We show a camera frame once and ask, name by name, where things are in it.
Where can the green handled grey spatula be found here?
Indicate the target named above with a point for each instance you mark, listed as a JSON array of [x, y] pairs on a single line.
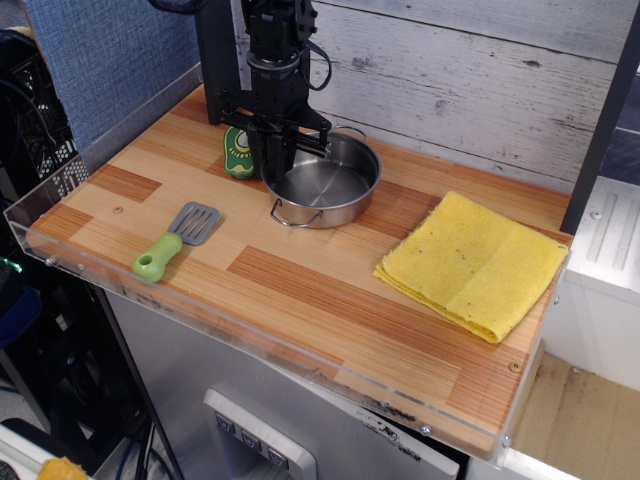
[[192, 226]]

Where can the white toy sink counter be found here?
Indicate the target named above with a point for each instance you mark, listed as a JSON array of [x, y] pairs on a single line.
[[593, 322]]

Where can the dark vertical post left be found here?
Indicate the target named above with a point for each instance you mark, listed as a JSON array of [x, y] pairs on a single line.
[[216, 25]]

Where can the silver toy fridge cabinet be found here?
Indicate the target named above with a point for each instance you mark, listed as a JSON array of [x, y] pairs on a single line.
[[228, 407]]

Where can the clear acrylic table guard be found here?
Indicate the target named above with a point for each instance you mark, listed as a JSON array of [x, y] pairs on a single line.
[[217, 292]]

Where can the dark vertical post right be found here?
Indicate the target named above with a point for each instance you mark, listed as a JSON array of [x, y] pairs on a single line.
[[621, 84]]

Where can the stainless steel pot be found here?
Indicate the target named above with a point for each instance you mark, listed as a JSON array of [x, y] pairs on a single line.
[[330, 191]]

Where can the yellow folded cloth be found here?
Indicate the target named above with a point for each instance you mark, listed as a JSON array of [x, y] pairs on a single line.
[[476, 268]]

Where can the dark vertical post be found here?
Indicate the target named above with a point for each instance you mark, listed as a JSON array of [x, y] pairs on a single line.
[[621, 84], [216, 25]]

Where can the black plastic crate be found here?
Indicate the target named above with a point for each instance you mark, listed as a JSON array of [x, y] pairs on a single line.
[[36, 138]]

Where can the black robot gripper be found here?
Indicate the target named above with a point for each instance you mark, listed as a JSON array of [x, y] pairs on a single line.
[[278, 120]]

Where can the green toy avocado half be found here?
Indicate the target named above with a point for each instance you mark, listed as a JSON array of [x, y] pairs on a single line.
[[237, 158]]

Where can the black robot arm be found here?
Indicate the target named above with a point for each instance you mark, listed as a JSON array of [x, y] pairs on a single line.
[[279, 33]]

